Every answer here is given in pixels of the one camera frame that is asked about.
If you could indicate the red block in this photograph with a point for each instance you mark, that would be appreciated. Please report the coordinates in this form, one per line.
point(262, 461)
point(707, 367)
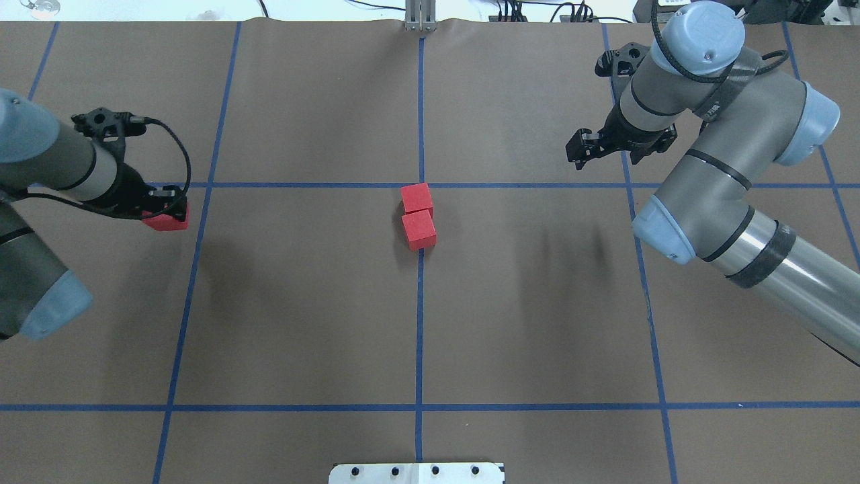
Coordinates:
point(417, 198)
point(419, 230)
point(175, 219)

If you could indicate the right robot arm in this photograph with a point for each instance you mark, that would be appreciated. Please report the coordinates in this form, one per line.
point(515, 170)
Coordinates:
point(754, 115)

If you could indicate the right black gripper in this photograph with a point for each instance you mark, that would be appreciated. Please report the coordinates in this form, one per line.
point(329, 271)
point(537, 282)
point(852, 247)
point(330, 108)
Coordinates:
point(627, 136)

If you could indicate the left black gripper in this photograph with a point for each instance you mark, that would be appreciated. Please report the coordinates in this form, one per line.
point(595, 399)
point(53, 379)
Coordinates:
point(129, 189)

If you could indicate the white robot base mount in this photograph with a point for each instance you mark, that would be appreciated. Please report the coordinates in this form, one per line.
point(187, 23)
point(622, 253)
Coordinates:
point(419, 472)

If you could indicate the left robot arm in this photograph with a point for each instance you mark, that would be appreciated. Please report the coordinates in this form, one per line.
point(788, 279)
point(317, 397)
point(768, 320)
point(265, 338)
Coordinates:
point(81, 165)

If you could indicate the aluminium frame post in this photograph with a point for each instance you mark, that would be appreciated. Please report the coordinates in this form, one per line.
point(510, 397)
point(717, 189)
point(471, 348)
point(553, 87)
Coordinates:
point(420, 16)

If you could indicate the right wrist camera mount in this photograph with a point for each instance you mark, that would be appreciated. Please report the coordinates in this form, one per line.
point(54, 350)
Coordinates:
point(621, 62)

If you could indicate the brown paper table cover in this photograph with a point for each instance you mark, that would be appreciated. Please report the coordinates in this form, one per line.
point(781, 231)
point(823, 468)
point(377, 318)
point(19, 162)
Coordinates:
point(290, 329)

